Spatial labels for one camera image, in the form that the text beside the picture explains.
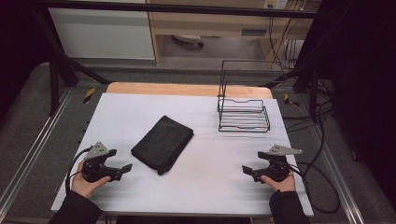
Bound black towel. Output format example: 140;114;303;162
130;115;195;176

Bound white wall power outlet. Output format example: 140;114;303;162
262;0;289;10

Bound person's right hand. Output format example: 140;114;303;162
261;170;297;193

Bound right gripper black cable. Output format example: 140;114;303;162
288;161;341;215

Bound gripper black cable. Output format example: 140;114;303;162
64;146;93;194
288;161;341;215

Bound black wire rack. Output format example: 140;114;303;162
217;60;289;133

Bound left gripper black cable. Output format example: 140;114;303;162
64;146;93;194

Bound white cabinet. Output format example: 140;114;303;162
48;0;156;61

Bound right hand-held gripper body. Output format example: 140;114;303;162
252;144;304;184

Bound office chair base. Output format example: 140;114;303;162
171;34;205;49

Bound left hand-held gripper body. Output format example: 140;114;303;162
81;141;124;184

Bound black curtain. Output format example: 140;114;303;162
295;0;396;206
0;0;48;120

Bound hanging black cables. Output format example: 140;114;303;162
268;16;302;74

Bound person's left hand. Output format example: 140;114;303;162
70;160;111;199

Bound black metal stand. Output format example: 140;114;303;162
261;60;323;123
31;6;112;117

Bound wooden desk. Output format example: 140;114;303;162
146;0;321;65

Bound black metal frame bar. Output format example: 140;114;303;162
31;0;339;20

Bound black floor cables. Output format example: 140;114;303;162
281;78;337;133

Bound aluminium floor rail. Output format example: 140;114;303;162
309;122;366;224
0;88;75;213

